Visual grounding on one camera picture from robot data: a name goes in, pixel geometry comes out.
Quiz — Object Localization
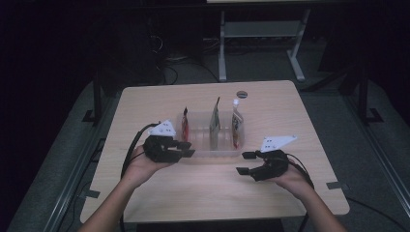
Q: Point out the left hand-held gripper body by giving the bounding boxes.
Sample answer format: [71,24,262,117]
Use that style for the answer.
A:
[143,119,182,163]

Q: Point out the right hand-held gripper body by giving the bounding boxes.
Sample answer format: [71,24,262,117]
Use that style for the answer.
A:
[252,134,298,182]

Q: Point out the clear plastic container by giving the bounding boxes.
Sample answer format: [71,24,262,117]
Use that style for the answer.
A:
[175,110,247,159]

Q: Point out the red and black snack packet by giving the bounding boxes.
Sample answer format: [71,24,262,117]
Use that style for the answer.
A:
[181,106,190,143]

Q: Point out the green and white snack packet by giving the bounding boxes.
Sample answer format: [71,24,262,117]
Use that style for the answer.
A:
[209,96,222,152]

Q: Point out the person's right hand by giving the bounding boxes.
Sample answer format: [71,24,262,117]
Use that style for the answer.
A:
[274,161,315,199]

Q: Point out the person's left hand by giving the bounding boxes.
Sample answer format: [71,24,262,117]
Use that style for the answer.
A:
[121,144,174,189]

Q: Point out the grey tape piece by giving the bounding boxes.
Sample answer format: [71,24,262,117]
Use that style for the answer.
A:
[78,189,102,199]
[326,181,351,190]

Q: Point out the black metal stand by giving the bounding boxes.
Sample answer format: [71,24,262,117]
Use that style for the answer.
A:
[353,64,385,126]
[81,71,104,126]

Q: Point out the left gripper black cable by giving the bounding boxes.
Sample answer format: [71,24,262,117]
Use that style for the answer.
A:
[119,123,161,232]

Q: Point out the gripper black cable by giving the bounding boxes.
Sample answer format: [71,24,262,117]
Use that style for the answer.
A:
[119,123,161,232]
[285,152,316,232]

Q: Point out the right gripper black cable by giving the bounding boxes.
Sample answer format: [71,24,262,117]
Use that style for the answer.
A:
[285,152,316,232]

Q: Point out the black floor cable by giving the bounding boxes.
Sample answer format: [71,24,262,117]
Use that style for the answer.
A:
[161,59,220,86]
[346,196,410,232]

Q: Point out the white metal desk frame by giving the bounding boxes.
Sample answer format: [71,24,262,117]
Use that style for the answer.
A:
[206,0,312,82]

